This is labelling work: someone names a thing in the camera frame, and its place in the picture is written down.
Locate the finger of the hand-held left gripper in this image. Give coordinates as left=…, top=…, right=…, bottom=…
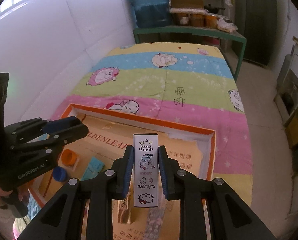
left=4, top=116, right=82, bottom=137
left=10, top=123, right=89, bottom=160

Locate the white counter cabinet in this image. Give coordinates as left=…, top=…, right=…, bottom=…
left=274, top=36, right=298, bottom=155

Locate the white cartoon lighter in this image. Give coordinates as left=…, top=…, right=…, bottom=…
left=133, top=133, right=160, bottom=208

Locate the crumpled plastic bag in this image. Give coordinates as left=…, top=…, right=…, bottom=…
left=217, top=17, right=238, bottom=33

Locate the teal patterned lighter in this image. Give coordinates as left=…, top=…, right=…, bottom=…
left=80, top=157, right=105, bottom=182

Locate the orange food container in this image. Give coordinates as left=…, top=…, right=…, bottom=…
left=174, top=12, right=189, bottom=25
left=190, top=12, right=206, bottom=27
left=205, top=14, right=218, bottom=29

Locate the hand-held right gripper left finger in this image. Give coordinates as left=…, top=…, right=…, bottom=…
left=19, top=145, right=136, bottom=240

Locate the orange bottle cap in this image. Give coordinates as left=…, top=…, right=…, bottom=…
left=61, top=149, right=79, bottom=166

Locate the clear glitter lighter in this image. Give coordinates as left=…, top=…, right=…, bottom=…
left=144, top=206, right=166, bottom=240

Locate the shallow orange-rimmed cardboard box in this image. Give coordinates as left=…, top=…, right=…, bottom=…
left=29, top=102, right=217, bottom=240

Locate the brown cardboard carton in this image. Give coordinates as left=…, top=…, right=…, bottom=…
left=170, top=0, right=205, bottom=9

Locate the dark refrigerator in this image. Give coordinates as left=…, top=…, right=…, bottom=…
left=233, top=0, right=277, bottom=67

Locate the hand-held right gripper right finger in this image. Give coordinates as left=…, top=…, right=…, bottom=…
left=158, top=144, right=277, bottom=240

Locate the green metal shelf rack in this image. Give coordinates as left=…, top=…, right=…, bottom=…
left=133, top=0, right=247, bottom=80

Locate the cartoon printed blanket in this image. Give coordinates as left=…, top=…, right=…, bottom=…
left=13, top=41, right=253, bottom=240

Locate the blue bottle cap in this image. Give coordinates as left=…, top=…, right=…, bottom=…
left=52, top=166, right=66, bottom=182

